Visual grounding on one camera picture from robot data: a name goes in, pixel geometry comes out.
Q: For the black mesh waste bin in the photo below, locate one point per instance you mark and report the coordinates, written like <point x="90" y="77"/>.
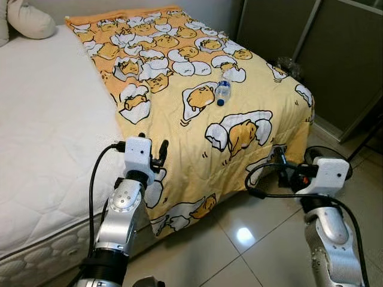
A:
<point x="320" y="152"/>

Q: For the dark grey wardrobe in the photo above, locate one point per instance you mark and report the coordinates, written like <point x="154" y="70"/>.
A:
<point x="335" y="60"/>

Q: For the crumpled clear plastic bag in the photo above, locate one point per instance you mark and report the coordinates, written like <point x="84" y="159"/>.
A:
<point x="290" y="67"/>

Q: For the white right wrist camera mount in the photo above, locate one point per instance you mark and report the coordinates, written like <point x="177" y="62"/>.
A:
<point x="326" y="174"/>

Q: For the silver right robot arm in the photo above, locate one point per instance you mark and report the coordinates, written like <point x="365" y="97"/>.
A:
<point x="332" y="239"/>

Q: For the white quilted mattress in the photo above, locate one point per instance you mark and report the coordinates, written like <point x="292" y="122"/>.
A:
<point x="48" y="119"/>

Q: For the black metal stand leg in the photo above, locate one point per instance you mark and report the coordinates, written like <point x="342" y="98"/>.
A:
<point x="366" y="137"/>

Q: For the clear plastic water bottle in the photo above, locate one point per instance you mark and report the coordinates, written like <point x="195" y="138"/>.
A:
<point x="223" y="91"/>

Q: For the cream plush toy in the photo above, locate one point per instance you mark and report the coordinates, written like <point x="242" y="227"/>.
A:
<point x="30" y="21"/>

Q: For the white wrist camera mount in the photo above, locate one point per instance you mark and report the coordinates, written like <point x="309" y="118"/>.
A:
<point x="326" y="174"/>
<point x="137" y="154"/>

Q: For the yellow cartoon print blanket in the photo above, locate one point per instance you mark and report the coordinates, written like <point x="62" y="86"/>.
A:
<point x="179" y="66"/>

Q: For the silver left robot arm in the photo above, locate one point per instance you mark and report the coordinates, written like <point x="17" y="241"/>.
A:
<point x="119" y="221"/>

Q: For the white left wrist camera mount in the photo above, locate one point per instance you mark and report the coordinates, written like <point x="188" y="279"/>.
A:
<point x="137" y="154"/>

